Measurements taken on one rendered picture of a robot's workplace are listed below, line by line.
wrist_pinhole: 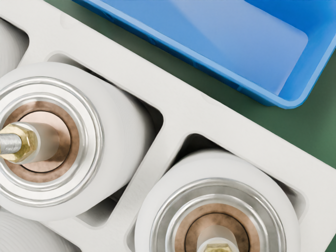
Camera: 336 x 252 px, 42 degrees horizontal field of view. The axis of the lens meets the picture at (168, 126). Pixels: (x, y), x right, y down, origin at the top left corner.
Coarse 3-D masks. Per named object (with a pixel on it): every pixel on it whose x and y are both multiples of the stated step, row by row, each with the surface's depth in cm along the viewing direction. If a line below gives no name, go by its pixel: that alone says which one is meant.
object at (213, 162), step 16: (192, 160) 26; (208, 160) 25; (224, 160) 25; (240, 160) 27; (176, 176) 25; (192, 176) 25; (208, 176) 25; (224, 176) 25; (240, 176) 25; (256, 176) 25; (160, 192) 25; (272, 192) 24; (144, 208) 25; (288, 208) 25; (144, 224) 25; (288, 224) 24; (144, 240) 25; (288, 240) 24
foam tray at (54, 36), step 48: (0, 0) 33; (48, 48) 33; (96, 48) 33; (144, 96) 32; (192, 96) 32; (192, 144) 43; (240, 144) 32; (288, 144) 31; (144, 192) 32; (288, 192) 38; (96, 240) 32
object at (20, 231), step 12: (0, 216) 31; (12, 216) 32; (0, 228) 29; (12, 228) 30; (24, 228) 31; (36, 228) 32; (48, 228) 34; (0, 240) 28; (12, 240) 29; (24, 240) 30; (36, 240) 31; (48, 240) 33; (60, 240) 34
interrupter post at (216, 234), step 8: (208, 232) 23; (216, 232) 23; (224, 232) 23; (200, 240) 23; (208, 240) 22; (216, 240) 22; (224, 240) 22; (232, 240) 22; (200, 248) 22; (232, 248) 22
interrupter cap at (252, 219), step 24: (192, 192) 24; (216, 192) 24; (240, 192) 24; (168, 216) 25; (192, 216) 24; (216, 216) 25; (240, 216) 24; (264, 216) 24; (168, 240) 24; (192, 240) 25; (240, 240) 24; (264, 240) 24
